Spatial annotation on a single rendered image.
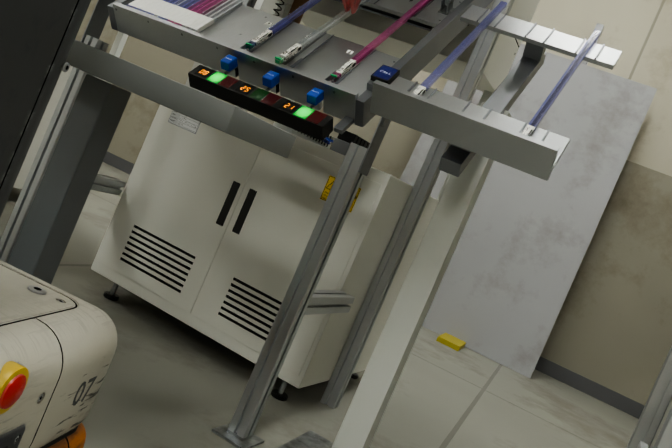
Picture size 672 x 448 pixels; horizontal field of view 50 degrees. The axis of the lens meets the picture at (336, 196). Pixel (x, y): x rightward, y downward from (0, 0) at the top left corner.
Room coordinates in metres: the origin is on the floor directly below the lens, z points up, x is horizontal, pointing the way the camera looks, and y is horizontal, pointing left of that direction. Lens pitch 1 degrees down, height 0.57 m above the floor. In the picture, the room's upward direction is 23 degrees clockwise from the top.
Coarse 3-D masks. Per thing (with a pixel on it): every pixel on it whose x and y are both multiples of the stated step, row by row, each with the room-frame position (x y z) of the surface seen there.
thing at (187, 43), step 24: (120, 24) 1.72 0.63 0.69; (144, 24) 1.67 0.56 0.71; (168, 24) 1.62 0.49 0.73; (168, 48) 1.67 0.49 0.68; (192, 48) 1.62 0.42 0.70; (216, 48) 1.58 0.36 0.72; (240, 48) 1.56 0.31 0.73; (240, 72) 1.58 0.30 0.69; (264, 72) 1.54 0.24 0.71; (288, 72) 1.50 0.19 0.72; (288, 96) 1.54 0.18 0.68; (336, 96) 1.47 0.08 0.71
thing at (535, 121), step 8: (600, 32) 1.57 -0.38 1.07; (592, 40) 1.54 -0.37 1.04; (584, 48) 1.51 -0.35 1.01; (576, 56) 1.48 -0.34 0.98; (584, 56) 1.49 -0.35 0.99; (576, 64) 1.46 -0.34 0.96; (568, 72) 1.43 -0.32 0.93; (560, 80) 1.41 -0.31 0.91; (568, 80) 1.42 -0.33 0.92; (560, 88) 1.39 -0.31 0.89; (552, 96) 1.36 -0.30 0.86; (544, 104) 1.34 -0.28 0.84; (552, 104) 1.36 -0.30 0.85; (536, 112) 1.32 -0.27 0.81; (544, 112) 1.32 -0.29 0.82; (536, 120) 1.30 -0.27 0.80
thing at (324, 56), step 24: (216, 24) 1.67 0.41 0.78; (240, 24) 1.68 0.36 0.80; (264, 24) 1.68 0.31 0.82; (288, 24) 1.68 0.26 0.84; (264, 48) 1.60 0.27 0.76; (288, 48) 1.60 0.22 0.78; (312, 48) 1.61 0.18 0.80; (336, 48) 1.61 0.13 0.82; (360, 48) 1.61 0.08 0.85; (312, 72) 1.53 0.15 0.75; (360, 72) 1.54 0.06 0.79
